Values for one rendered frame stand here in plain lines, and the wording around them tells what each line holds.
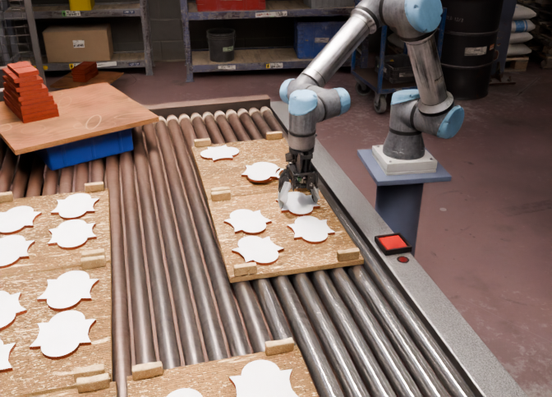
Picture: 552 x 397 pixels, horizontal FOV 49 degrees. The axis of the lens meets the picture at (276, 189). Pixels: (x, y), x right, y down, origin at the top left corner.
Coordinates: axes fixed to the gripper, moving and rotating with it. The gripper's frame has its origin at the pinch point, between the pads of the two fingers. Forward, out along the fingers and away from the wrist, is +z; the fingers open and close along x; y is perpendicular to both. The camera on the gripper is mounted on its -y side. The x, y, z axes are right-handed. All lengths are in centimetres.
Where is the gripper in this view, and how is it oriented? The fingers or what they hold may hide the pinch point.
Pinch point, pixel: (297, 202)
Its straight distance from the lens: 178.6
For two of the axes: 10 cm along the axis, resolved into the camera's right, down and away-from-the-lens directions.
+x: 9.7, -1.1, 2.0
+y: 2.3, 5.0, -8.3
